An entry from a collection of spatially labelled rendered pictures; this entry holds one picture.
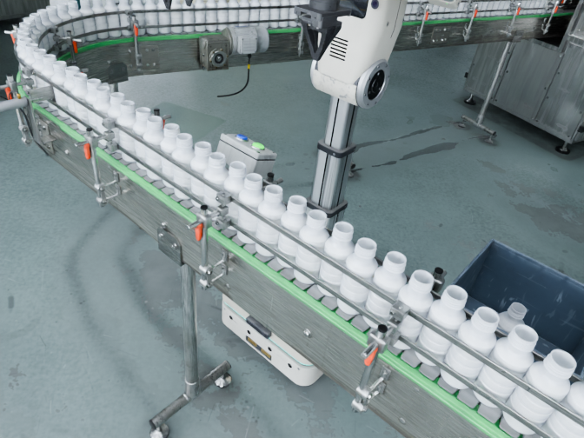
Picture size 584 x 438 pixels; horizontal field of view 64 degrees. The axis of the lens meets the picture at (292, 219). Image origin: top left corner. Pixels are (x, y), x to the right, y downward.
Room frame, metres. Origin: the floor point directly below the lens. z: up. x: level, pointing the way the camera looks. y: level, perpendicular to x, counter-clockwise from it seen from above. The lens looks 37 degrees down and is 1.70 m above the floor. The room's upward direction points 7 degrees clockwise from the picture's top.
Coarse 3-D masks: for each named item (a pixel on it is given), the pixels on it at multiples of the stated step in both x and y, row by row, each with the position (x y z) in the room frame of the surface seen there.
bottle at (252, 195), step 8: (248, 176) 0.86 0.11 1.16; (256, 176) 0.86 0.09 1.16; (248, 184) 0.83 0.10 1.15; (256, 184) 0.83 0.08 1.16; (240, 192) 0.85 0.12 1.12; (248, 192) 0.83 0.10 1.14; (256, 192) 0.83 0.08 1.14; (240, 200) 0.83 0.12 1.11; (248, 200) 0.82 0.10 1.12; (256, 200) 0.83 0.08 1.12; (240, 208) 0.83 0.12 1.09; (256, 208) 0.82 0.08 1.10; (240, 216) 0.83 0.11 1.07; (248, 216) 0.82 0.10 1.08; (240, 224) 0.83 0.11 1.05; (248, 224) 0.82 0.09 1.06; (256, 224) 0.82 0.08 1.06; (240, 232) 0.83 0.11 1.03; (248, 240) 0.82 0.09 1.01
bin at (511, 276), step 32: (480, 256) 0.96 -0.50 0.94; (512, 256) 1.00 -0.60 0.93; (480, 288) 1.02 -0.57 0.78; (512, 288) 0.98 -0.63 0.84; (544, 288) 0.93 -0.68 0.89; (576, 288) 0.90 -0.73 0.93; (544, 320) 0.91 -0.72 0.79; (576, 320) 0.87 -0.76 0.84; (544, 352) 0.85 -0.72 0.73; (576, 352) 0.81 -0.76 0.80
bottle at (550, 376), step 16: (560, 352) 0.48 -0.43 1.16; (528, 368) 0.48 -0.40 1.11; (544, 368) 0.46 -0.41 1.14; (560, 368) 0.45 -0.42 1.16; (544, 384) 0.45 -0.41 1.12; (560, 384) 0.44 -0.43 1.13; (512, 400) 0.47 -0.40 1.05; (528, 400) 0.45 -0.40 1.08; (560, 400) 0.44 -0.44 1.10; (528, 416) 0.44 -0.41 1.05; (544, 416) 0.43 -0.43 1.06; (528, 432) 0.43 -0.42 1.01
